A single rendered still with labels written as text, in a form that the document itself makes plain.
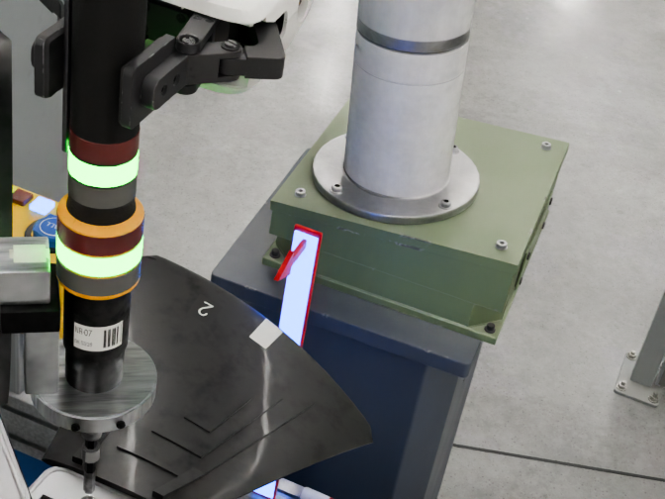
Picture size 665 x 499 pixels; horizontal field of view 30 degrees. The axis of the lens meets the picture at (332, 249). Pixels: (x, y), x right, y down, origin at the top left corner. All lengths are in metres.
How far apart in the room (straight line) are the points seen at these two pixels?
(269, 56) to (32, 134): 1.50
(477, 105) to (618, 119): 0.44
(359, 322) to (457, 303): 0.11
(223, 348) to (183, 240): 2.04
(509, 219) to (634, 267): 1.86
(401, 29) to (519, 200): 0.26
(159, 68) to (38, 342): 0.17
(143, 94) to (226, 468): 0.35
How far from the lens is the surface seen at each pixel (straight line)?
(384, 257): 1.35
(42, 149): 2.13
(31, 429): 1.36
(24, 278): 0.64
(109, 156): 0.60
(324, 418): 0.93
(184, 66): 0.59
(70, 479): 0.82
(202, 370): 0.91
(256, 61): 0.60
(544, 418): 2.70
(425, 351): 1.34
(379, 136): 1.33
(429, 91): 1.30
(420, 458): 1.49
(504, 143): 1.52
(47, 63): 0.59
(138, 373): 0.71
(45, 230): 1.19
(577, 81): 3.99
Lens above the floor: 1.80
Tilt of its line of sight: 37 degrees down
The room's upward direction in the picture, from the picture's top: 10 degrees clockwise
